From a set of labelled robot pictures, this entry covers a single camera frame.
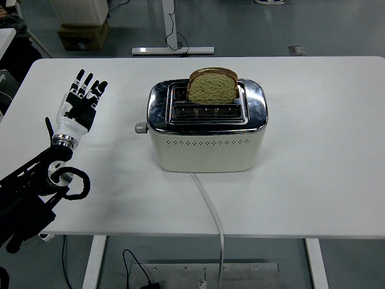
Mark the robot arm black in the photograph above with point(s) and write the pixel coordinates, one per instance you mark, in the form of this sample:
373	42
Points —
24	204

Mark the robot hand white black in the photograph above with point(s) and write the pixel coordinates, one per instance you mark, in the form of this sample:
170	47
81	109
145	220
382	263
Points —
70	128

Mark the white background table leg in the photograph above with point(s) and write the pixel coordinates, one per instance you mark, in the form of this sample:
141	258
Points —
150	50

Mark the brown cardboard box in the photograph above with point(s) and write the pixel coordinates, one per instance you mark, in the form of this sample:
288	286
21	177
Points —
81	37

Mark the grey floor socket plate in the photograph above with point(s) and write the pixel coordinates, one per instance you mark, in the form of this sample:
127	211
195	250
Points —
296	50

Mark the cream toaster chrome top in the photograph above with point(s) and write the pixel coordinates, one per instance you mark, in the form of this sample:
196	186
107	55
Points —
204	150

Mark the grey metal plate with screws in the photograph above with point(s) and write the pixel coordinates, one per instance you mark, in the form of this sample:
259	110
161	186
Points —
246	277

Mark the person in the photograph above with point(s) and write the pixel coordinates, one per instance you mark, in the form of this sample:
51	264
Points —
15	25

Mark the small white black object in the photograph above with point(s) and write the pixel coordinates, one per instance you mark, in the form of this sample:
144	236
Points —
47	238

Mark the small white plug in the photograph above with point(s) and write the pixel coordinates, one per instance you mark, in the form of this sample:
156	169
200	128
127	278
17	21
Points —
204	283

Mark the brown bread slice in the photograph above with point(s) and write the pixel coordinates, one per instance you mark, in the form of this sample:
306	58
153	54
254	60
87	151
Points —
212	89

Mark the white side table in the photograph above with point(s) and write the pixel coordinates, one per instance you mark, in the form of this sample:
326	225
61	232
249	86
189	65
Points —
6	39

